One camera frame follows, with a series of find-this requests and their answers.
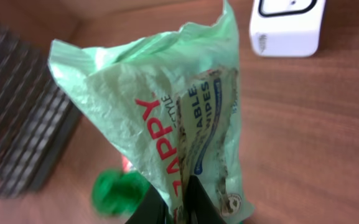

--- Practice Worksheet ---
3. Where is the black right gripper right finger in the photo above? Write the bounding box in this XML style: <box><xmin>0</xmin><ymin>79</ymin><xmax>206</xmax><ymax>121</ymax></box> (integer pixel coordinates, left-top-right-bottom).
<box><xmin>185</xmin><ymin>175</ymin><xmax>225</xmax><ymax>224</ymax></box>

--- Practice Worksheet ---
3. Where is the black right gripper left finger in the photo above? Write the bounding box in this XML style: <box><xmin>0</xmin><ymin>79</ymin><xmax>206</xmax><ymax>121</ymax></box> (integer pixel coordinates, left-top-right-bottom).
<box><xmin>125</xmin><ymin>186</ymin><xmax>167</xmax><ymax>224</ymax></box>

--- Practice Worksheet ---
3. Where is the green lidded round jar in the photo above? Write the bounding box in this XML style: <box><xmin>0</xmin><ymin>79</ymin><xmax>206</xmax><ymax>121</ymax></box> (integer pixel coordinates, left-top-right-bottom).
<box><xmin>91</xmin><ymin>169</ymin><xmax>150</xmax><ymax>216</ymax></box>

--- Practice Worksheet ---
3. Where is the pale green plastic pouch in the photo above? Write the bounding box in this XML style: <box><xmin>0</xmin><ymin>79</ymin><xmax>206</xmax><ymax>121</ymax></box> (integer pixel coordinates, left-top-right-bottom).
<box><xmin>48</xmin><ymin>1</ymin><xmax>253</xmax><ymax>223</ymax></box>

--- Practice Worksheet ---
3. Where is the small orange white box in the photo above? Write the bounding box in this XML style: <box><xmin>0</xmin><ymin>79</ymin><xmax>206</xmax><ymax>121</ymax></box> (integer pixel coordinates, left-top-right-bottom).
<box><xmin>121</xmin><ymin>155</ymin><xmax>134</xmax><ymax>172</ymax></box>

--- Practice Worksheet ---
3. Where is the white barcode scanner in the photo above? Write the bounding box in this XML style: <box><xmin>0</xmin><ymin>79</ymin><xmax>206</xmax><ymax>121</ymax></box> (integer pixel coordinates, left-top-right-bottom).
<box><xmin>249</xmin><ymin>0</ymin><xmax>326</xmax><ymax>57</ymax></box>

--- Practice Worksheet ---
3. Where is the grey plastic mesh basket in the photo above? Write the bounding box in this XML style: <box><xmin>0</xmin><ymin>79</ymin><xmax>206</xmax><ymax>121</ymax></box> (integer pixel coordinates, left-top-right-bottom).
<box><xmin>0</xmin><ymin>25</ymin><xmax>80</xmax><ymax>198</ymax></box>

